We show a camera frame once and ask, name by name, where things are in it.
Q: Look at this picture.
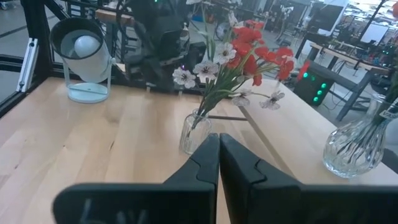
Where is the black computer with green lights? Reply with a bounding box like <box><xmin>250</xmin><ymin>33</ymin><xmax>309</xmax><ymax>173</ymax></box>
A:
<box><xmin>294</xmin><ymin>60</ymin><xmax>335</xmax><ymax>106</ymax></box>

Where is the deep red artificial flower bunch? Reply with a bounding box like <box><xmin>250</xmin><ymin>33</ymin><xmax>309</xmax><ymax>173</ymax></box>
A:
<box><xmin>191</xmin><ymin>20</ymin><xmax>312</xmax><ymax>141</ymax></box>

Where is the black monitor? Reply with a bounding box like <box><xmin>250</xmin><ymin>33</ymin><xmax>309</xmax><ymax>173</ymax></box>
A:
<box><xmin>307</xmin><ymin>2</ymin><xmax>345</xmax><ymax>32</ymax></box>

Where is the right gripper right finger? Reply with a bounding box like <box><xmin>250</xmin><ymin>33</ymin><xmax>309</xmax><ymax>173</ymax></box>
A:
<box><xmin>219</xmin><ymin>133</ymin><xmax>398</xmax><ymax>224</ymax></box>

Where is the white artificial flower bunch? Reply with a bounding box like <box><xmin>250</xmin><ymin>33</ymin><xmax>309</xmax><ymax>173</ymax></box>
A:
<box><xmin>172</xmin><ymin>12</ymin><xmax>285</xmax><ymax>141</ymax></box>

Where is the white spotlight lamp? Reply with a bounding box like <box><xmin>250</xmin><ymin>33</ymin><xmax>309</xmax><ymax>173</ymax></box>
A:
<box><xmin>49</xmin><ymin>17</ymin><xmax>118</xmax><ymax>105</ymax></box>

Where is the silver metal bracket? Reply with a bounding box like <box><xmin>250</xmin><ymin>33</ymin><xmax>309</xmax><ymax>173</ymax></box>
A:
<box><xmin>16</xmin><ymin>37</ymin><xmax>40</xmax><ymax>93</ymax></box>

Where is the wooden workbench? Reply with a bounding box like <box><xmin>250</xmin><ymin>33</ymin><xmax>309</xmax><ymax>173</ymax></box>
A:
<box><xmin>306</xmin><ymin>42</ymin><xmax>392</xmax><ymax>122</ymax></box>

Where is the white screen panel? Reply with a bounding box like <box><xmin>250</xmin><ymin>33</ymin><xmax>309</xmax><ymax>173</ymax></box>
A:
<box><xmin>360</xmin><ymin>23</ymin><xmax>389</xmax><ymax>44</ymax></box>

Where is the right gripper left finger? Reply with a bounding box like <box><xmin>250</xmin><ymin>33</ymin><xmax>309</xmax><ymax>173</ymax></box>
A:
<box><xmin>52</xmin><ymin>133</ymin><xmax>221</xmax><ymax>224</ymax></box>

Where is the flared narrow-neck glass vase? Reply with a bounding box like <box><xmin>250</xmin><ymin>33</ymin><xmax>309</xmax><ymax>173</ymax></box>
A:
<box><xmin>322</xmin><ymin>93</ymin><xmax>398</xmax><ymax>179</ymax></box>

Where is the black metal rig frame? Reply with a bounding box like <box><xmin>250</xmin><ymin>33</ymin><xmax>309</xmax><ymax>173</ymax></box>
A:
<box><xmin>0</xmin><ymin>0</ymin><xmax>200</xmax><ymax>119</ymax></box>

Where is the wooden bench top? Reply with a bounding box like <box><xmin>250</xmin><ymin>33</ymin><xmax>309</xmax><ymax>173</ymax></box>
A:
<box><xmin>95</xmin><ymin>8</ymin><xmax>134</xmax><ymax>26</ymax></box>

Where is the ribbed glass jar vase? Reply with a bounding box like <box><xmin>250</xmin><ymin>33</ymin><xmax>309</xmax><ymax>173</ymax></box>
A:
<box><xmin>179</xmin><ymin>108</ymin><xmax>213</xmax><ymax>156</ymax></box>

